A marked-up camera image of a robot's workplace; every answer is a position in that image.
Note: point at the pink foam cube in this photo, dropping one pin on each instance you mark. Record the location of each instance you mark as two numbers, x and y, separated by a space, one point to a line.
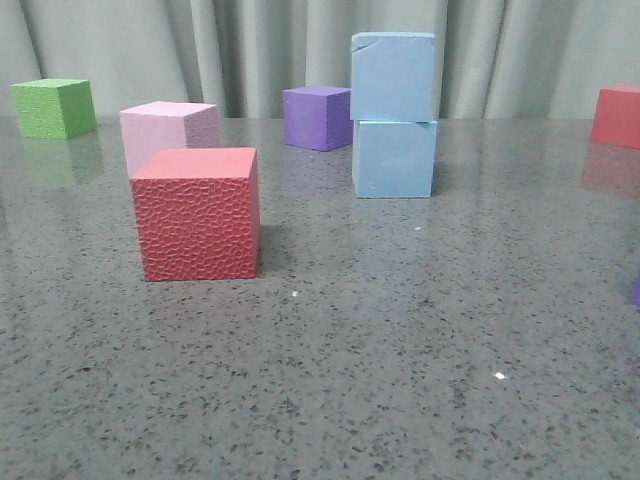
159 125

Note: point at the red textured foam cube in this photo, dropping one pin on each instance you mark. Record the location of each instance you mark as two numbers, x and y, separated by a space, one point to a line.
197 213

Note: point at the grey-green curtain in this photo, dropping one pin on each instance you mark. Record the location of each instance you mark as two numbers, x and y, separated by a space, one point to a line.
494 59

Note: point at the red foam cube far right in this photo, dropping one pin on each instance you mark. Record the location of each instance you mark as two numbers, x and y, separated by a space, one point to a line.
616 119

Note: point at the light blue foam cube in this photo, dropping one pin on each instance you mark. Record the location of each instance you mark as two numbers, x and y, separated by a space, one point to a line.
393 159
392 76

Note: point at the purple foam cube right edge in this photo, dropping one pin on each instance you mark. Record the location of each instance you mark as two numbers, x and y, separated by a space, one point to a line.
636 291

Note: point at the dark purple foam cube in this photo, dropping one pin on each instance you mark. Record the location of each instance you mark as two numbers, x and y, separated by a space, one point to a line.
317 117

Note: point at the green foam cube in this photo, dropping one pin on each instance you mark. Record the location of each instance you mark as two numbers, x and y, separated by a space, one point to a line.
54 108

